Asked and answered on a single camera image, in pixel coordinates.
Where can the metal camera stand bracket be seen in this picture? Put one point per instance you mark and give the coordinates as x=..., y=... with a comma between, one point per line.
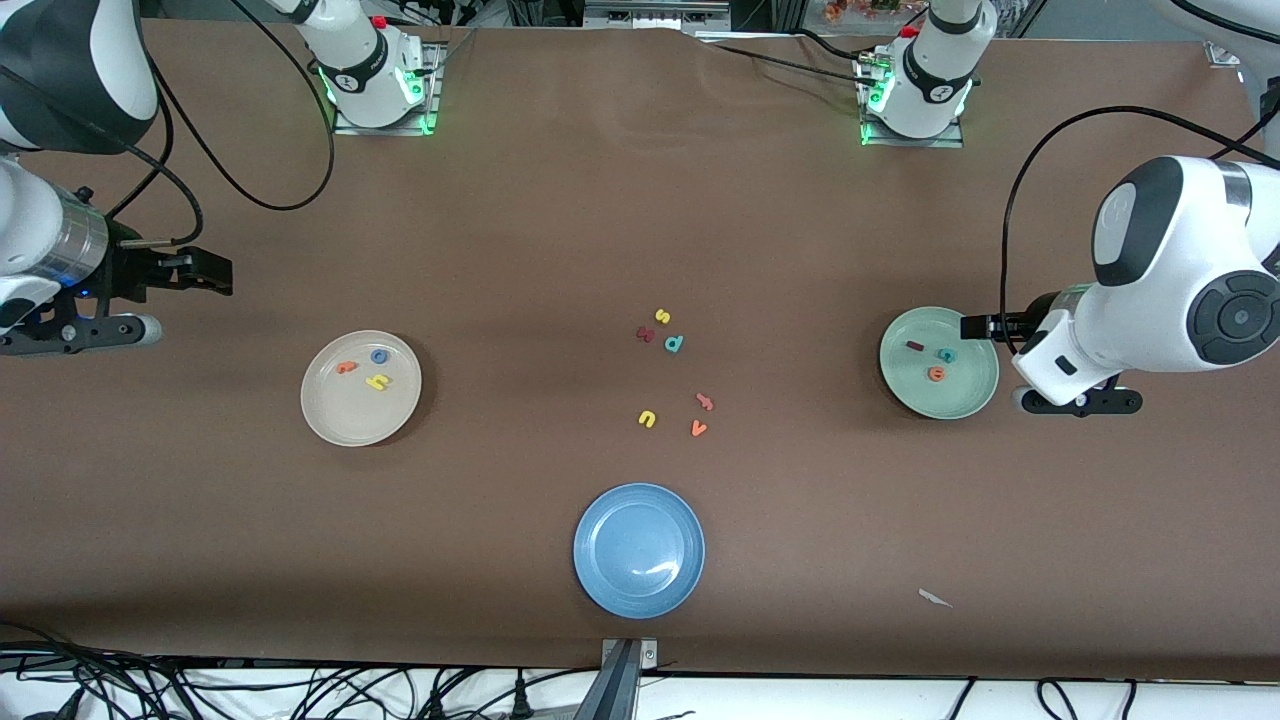
x=628, y=680

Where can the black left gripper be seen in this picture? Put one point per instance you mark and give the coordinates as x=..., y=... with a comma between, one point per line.
x=1034, y=322

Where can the blue plate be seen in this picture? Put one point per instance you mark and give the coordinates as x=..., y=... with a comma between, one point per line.
x=638, y=550

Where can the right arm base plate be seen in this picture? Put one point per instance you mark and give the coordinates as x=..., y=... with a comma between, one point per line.
x=342, y=129

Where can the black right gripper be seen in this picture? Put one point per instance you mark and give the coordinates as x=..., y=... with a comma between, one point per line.
x=132, y=276

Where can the grey metal box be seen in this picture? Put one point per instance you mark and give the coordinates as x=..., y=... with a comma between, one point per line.
x=650, y=15

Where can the black power plug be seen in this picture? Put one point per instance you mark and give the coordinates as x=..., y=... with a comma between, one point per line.
x=520, y=700
x=437, y=705

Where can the white paper scrap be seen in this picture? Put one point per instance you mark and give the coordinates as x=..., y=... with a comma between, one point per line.
x=932, y=597

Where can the beige brown plate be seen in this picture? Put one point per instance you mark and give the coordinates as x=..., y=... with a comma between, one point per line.
x=360, y=415

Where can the green plate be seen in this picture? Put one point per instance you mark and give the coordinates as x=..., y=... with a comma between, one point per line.
x=950, y=395

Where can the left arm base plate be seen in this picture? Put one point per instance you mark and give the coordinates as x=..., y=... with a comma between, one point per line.
x=878, y=141

